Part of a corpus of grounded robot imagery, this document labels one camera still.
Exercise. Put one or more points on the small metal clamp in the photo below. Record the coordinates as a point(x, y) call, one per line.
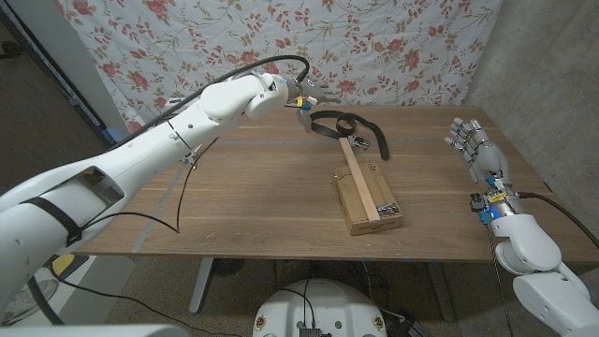
point(190, 159)

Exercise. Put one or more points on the long wooden stick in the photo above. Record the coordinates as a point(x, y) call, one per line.
point(360, 182)

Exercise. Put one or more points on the floral backdrop cloth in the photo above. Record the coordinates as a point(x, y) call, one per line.
point(374, 47)

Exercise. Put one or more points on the black power adapter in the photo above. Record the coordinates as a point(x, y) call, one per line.
point(412, 327)

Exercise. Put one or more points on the brown cardboard box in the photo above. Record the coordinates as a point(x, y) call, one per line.
point(348, 201)

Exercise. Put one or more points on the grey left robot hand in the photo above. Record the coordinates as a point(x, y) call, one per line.
point(318, 93)

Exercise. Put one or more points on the grey table leg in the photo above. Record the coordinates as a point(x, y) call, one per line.
point(201, 285)
point(441, 290)

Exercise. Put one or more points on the black round fan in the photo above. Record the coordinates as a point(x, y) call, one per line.
point(228, 267)

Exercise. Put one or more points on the yellow black foot pedal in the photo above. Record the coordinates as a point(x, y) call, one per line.
point(62, 264)

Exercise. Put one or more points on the black leather belt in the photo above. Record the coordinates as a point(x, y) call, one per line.
point(381, 140)

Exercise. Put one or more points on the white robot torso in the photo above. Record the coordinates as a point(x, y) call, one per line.
point(323, 309)

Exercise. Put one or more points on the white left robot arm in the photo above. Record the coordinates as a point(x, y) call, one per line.
point(140, 159)

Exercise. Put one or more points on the grey sneaker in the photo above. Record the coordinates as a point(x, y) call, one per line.
point(33, 304)

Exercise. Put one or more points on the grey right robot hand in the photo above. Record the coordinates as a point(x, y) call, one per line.
point(489, 159)

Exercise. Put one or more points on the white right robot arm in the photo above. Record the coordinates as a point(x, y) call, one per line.
point(538, 262)

